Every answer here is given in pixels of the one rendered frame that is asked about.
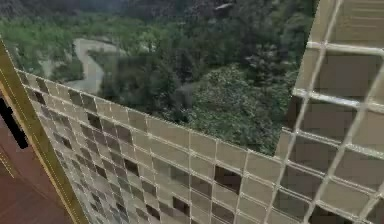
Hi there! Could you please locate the window with green trees view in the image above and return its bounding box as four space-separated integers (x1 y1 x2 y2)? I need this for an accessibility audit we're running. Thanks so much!
0 0 320 157

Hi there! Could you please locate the black door handle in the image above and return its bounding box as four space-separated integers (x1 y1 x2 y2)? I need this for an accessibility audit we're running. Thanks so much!
0 97 30 150

